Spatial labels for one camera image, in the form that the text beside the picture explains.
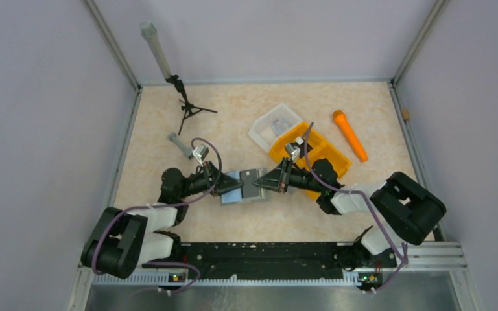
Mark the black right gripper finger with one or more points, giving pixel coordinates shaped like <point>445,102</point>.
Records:
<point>278,175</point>
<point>270,184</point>

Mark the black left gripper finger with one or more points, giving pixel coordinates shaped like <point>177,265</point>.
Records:
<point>223,188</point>
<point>224,180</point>

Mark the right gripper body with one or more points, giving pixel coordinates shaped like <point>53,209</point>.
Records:
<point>299,178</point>

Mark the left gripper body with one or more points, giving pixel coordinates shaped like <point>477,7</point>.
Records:
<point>205,184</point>

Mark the grey leather card holder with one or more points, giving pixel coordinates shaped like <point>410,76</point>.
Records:
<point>235,196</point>

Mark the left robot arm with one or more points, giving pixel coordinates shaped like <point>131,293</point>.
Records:
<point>124,239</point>

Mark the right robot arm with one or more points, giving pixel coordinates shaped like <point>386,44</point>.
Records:
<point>403,210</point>

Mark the yellow plastic bin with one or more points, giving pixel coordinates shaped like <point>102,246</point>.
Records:
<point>315,147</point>

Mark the white plastic bin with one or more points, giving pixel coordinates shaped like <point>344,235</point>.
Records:
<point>268,128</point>

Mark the grey plastic bolt tool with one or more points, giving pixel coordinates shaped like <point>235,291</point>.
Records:
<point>187,152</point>

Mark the black mini tripod with tube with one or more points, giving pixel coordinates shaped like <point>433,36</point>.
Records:
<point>149,33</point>

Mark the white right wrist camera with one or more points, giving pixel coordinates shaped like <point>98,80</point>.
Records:
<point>294,149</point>

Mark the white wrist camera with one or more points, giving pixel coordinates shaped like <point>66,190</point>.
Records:
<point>294,149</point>
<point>200,153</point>

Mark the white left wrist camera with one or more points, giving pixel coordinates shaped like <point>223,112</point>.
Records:
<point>200,153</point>

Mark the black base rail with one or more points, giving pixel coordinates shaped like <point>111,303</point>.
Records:
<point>279,260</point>

